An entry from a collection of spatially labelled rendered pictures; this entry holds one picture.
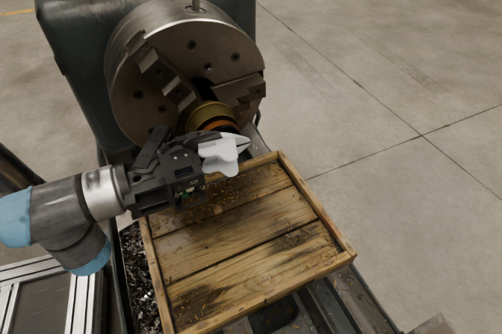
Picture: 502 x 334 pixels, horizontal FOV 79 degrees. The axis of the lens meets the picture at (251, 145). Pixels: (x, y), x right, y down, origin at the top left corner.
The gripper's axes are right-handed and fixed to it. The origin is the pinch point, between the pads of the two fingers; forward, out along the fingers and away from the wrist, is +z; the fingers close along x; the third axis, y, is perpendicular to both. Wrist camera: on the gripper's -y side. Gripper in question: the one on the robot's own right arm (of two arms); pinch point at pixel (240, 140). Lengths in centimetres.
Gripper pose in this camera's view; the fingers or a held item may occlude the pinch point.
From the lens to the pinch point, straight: 52.3
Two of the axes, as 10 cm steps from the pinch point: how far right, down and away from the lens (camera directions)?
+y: 4.0, 6.5, -6.4
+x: 0.0, -7.0, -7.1
